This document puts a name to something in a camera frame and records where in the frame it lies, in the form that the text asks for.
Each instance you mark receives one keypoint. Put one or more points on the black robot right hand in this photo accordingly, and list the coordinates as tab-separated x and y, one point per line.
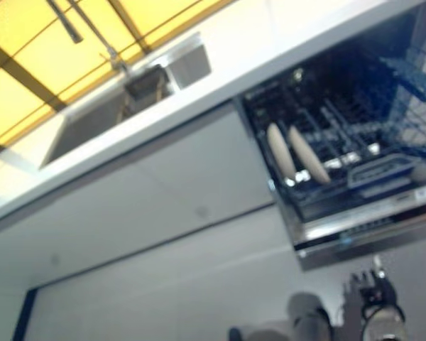
372	291

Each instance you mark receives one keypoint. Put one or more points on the beige round ceramic plate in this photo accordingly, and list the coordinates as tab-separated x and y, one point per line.
307	156
280	151

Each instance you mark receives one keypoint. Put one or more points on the built-in dishwasher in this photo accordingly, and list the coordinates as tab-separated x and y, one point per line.
358	220

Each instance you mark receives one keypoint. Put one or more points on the white cabinet door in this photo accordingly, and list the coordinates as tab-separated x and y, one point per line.
74	213
206	170

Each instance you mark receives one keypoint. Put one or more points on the black sink dish rack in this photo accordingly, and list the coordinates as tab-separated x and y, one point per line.
145	87

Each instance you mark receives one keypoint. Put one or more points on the stainless steel sink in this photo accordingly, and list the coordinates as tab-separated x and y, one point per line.
92	120

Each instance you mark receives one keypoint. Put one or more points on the chrome gooseneck faucet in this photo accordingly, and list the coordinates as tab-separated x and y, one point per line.
74	25

